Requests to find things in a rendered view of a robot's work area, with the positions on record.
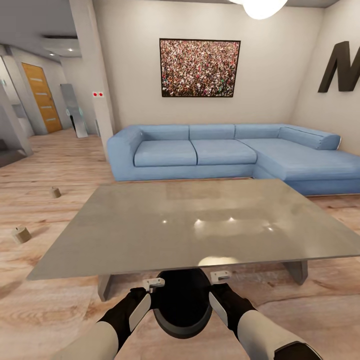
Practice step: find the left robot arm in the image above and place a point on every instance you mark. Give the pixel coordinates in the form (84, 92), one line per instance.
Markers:
(105, 338)

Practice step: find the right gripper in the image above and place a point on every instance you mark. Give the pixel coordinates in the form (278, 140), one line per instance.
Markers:
(206, 291)

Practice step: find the standing mirror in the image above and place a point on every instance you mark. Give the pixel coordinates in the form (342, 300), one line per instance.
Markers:
(73, 110)

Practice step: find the cauldron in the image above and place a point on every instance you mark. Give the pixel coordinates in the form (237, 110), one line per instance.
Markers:
(184, 312)

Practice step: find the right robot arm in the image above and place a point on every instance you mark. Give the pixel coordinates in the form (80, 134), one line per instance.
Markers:
(261, 338)

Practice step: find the pillar candle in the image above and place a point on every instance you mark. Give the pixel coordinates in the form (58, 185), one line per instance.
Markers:
(20, 234)
(54, 192)

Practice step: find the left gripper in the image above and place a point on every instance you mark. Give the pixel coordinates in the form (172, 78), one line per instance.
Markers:
(155, 300)

